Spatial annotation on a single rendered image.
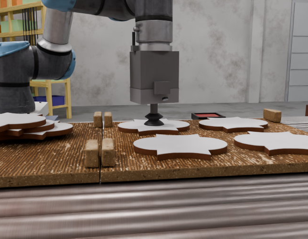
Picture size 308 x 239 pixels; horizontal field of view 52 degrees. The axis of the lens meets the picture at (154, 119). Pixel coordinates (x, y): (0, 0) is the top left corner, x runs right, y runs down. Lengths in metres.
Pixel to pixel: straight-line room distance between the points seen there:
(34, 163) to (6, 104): 0.66
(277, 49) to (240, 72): 1.22
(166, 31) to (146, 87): 0.11
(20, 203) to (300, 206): 0.31
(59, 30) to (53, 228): 0.85
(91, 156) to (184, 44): 8.07
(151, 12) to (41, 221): 0.43
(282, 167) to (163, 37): 0.32
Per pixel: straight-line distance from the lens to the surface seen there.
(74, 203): 0.38
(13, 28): 6.94
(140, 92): 0.61
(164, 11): 0.63
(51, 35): 1.12
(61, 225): 0.34
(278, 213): 0.38
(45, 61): 1.14
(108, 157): 0.42
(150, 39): 0.62
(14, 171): 0.45
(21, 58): 1.12
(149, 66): 0.62
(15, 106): 1.11
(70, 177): 0.42
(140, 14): 0.64
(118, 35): 8.18
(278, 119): 0.79
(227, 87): 8.87
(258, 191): 0.42
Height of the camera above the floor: 1.07
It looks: 10 degrees down
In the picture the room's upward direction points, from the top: straight up
